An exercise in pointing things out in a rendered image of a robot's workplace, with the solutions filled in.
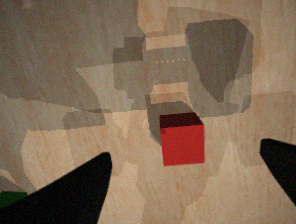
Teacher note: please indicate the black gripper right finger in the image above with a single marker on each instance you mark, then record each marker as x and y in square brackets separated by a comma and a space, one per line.
[280, 158]

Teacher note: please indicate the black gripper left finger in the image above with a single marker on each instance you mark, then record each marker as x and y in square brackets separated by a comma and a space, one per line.
[76, 198]

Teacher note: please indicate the red block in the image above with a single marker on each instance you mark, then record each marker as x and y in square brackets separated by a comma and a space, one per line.
[182, 139]

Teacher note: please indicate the green block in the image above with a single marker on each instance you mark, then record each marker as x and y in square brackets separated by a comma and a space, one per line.
[9, 197]

